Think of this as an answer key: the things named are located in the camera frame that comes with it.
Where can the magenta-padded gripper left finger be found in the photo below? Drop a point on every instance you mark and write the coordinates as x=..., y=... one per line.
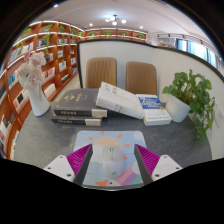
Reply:
x=60, y=166

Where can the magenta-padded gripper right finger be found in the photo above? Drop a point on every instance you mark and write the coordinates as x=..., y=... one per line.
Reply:
x=166, y=166

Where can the sun and cloud mouse pad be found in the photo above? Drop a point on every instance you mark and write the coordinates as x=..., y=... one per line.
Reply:
x=100, y=138

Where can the dark grey hardcover book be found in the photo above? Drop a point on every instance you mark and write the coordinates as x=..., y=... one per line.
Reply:
x=75, y=120
x=78, y=100

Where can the blue and white book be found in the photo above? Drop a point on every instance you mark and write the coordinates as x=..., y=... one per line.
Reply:
x=155, y=111

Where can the green plant in white pot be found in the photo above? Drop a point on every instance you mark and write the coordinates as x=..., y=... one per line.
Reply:
x=178, y=108

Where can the white vase with pink flowers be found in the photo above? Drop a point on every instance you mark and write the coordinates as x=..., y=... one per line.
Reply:
x=38, y=100

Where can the thick white book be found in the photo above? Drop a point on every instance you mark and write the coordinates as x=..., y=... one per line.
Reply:
x=121, y=100

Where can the orange wooden shelf unit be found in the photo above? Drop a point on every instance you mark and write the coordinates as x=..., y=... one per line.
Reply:
x=43, y=56

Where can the ceiling lamp with bulbs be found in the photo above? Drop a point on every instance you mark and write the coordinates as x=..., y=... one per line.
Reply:
x=115, y=19

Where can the white wall socket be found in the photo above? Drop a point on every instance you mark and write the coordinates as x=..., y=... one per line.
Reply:
x=219, y=116

